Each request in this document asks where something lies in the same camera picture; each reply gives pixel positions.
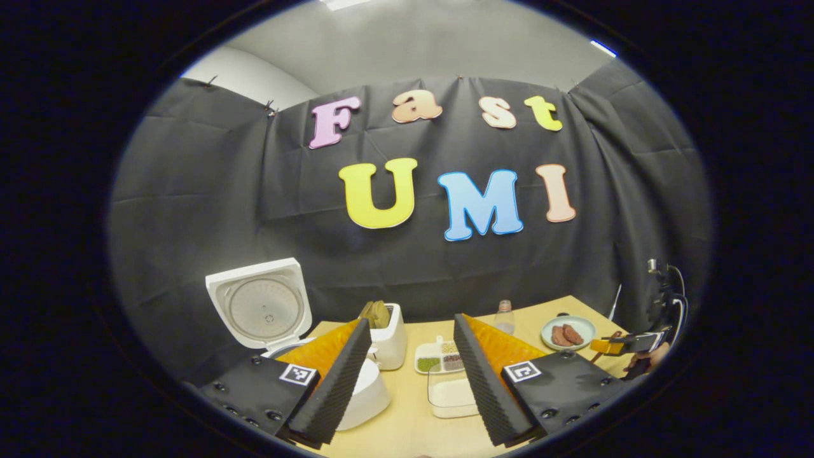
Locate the small ceiling light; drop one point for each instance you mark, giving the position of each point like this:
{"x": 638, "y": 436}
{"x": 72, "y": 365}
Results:
{"x": 603, "y": 48}

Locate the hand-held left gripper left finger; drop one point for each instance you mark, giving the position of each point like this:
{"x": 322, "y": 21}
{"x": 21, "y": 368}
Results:
{"x": 331, "y": 394}

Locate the pale green plate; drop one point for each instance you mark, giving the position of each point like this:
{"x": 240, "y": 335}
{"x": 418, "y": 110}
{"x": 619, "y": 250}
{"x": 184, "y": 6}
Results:
{"x": 588, "y": 331}

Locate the brown bread slice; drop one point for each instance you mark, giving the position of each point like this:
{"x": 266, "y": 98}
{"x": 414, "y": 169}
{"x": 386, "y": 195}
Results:
{"x": 367, "y": 313}
{"x": 381, "y": 313}

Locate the white rice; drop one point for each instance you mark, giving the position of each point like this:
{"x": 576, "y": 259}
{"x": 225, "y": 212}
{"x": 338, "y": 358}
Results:
{"x": 453, "y": 394}

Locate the white divided grain dish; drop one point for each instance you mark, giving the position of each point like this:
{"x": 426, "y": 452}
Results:
{"x": 429, "y": 364}

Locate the white rice cooker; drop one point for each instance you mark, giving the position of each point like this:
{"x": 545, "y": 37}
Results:
{"x": 261, "y": 305}

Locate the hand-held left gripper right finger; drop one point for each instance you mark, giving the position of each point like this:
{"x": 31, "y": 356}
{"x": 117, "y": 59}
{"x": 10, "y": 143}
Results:
{"x": 489, "y": 394}

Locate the clear plastic rice container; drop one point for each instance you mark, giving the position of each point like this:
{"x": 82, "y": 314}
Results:
{"x": 439, "y": 410}

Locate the clear bottle orange label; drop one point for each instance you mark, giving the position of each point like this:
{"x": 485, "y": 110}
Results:
{"x": 504, "y": 321}

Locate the reddish meat slice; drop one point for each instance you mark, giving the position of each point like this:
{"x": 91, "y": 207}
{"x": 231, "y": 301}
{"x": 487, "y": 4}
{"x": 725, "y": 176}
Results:
{"x": 559, "y": 336}
{"x": 573, "y": 334}

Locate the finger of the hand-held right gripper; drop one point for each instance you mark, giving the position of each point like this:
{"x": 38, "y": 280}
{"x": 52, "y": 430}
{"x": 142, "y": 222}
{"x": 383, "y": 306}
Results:
{"x": 607, "y": 346}

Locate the white toaster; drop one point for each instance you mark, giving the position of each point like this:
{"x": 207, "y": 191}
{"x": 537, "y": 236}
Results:
{"x": 391, "y": 343}

